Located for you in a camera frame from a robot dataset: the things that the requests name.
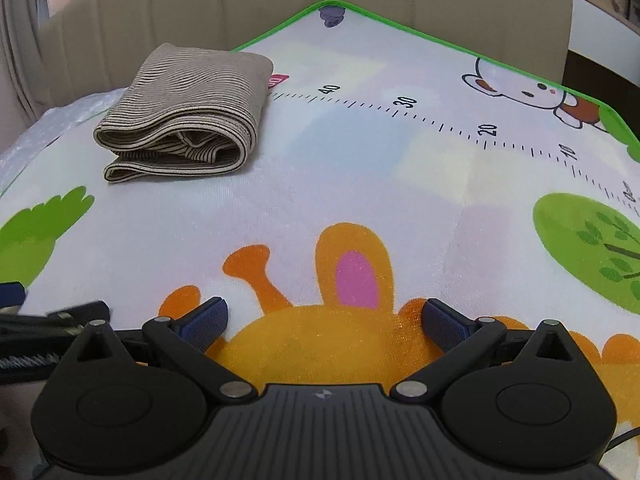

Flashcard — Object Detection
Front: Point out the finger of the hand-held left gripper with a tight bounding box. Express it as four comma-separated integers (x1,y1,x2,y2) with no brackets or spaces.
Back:
45,301,112,332
0,281,26,309

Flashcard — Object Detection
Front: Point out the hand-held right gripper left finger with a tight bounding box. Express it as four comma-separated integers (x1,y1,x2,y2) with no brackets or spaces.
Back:
67,298,258,404

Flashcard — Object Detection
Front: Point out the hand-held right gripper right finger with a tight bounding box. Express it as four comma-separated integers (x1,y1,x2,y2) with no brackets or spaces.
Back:
391,298,582,404

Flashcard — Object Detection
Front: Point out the beige striped sweater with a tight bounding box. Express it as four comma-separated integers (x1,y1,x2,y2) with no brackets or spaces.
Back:
92,43,275,184

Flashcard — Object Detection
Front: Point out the white quilted bed cover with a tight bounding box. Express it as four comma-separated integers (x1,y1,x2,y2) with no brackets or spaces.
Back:
0,87,123,201

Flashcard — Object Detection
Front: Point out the cartoon printed play mat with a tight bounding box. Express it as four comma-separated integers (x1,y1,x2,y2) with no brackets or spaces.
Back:
0,0,640,480

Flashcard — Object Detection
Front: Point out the beige upholstered headboard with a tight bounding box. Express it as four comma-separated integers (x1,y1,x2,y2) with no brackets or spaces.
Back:
37,0,573,111

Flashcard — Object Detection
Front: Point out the white desk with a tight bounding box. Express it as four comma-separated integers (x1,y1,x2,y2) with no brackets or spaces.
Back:
567,0,640,103

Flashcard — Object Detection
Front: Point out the black cable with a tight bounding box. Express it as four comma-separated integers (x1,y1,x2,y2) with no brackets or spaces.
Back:
606,426,640,455

